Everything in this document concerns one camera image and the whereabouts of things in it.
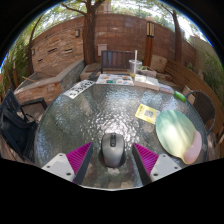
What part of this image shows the wooden garden lamp post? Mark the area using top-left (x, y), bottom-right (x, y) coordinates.
top-left (143, 20), bottom-right (156, 68)

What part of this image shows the stone raised garden bed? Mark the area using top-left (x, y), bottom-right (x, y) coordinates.
top-left (13, 59), bottom-right (86, 105)

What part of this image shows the black slatted chair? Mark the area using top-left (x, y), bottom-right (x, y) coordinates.
top-left (0, 88), bottom-right (49, 162)

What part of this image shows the thin leaning tree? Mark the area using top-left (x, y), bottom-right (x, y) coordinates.
top-left (25, 13), bottom-right (46, 76)

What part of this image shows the dark wooden slatted chair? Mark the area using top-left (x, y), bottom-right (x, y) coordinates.
top-left (99, 49), bottom-right (136, 74)

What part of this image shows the grey black computer mouse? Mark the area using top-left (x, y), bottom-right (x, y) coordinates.
top-left (101, 132), bottom-right (126, 168)

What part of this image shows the dark wicker chair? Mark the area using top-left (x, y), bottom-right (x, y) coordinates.
top-left (184, 90), bottom-right (217, 136)

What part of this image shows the thick forked tree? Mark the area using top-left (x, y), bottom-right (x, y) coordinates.
top-left (61, 0), bottom-right (105, 66)

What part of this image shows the curved wooden bench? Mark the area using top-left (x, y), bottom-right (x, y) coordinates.
top-left (164, 59), bottom-right (224, 134)

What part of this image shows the clear plastic cup with straw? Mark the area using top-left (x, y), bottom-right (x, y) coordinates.
top-left (128, 49), bottom-right (143, 77)

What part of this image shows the tan stone slab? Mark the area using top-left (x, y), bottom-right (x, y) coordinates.
top-left (150, 54), bottom-right (168, 74)

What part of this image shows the white printed number plate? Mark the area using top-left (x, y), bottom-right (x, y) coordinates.
top-left (63, 79), bottom-right (97, 100)

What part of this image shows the slender dark tree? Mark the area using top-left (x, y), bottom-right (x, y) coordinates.
top-left (159, 2), bottom-right (184, 64)

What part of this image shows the yellow card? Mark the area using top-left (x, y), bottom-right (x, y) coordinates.
top-left (134, 103), bottom-right (161, 125)

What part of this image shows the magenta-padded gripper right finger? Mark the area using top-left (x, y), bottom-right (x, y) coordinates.
top-left (131, 142), bottom-right (184, 186)

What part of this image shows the colourful picture booklet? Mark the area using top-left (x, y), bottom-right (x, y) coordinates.
top-left (95, 73), bottom-right (135, 87)

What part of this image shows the thick white book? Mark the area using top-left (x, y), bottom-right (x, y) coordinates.
top-left (133, 74), bottom-right (161, 92)

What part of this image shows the grey wall utility box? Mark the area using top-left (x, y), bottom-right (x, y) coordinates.
top-left (96, 43), bottom-right (108, 57)

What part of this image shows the small pale booklet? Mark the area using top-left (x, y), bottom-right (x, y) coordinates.
top-left (159, 83), bottom-right (175, 94)

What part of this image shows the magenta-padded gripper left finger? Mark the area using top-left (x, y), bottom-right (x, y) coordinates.
top-left (41, 142), bottom-right (94, 185)

